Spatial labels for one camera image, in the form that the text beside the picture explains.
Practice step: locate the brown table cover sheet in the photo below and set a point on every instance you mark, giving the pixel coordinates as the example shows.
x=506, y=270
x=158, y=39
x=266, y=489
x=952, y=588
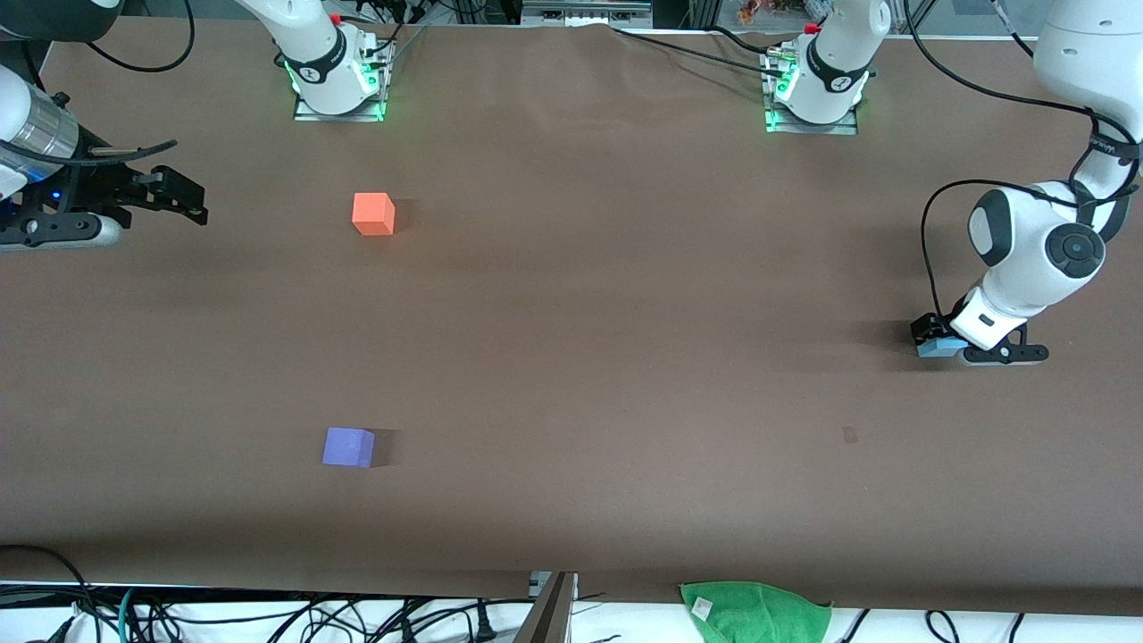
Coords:
x=625, y=402

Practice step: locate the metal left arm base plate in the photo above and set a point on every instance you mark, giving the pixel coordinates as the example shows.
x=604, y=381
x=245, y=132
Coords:
x=844, y=129

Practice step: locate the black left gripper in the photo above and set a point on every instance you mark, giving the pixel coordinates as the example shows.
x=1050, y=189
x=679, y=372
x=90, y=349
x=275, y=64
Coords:
x=925, y=328

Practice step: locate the light blue foam block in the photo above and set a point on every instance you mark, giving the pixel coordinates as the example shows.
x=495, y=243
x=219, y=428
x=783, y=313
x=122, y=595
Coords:
x=939, y=347

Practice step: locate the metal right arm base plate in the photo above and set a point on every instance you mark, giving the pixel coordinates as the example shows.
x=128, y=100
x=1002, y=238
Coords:
x=308, y=114

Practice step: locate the purple foam block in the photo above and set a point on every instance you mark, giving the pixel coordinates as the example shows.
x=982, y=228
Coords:
x=348, y=447

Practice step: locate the aluminium frame rail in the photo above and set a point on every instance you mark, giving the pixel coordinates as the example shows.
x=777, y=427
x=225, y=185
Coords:
x=585, y=12

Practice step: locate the orange foam block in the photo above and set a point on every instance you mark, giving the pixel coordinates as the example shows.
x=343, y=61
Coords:
x=372, y=214

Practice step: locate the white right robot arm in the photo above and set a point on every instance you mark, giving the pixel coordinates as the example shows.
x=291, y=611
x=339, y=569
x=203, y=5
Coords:
x=312, y=45

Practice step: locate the green microfibre cloth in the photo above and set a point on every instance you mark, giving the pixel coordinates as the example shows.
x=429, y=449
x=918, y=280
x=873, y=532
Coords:
x=759, y=614

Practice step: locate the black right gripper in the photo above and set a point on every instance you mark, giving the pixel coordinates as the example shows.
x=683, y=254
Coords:
x=92, y=182

